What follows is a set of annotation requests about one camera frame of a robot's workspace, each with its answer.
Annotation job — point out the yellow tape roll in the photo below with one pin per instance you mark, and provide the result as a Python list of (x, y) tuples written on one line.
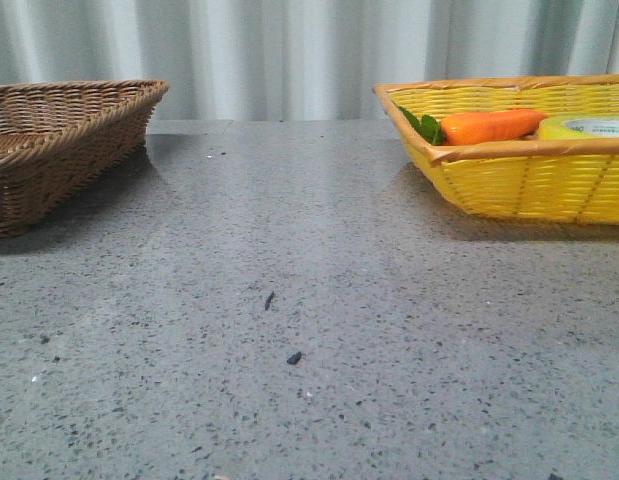
[(572, 127)]

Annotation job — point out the orange toy carrot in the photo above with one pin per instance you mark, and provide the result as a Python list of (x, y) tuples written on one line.
[(472, 128)]

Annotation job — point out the white pleated curtain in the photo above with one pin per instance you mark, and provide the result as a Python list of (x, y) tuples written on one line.
[(300, 60)]

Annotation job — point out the yellow wicker basket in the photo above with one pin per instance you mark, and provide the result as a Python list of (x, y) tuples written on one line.
[(562, 180)]

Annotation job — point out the brown wicker basket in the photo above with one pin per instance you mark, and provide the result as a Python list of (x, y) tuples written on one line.
[(57, 137)]

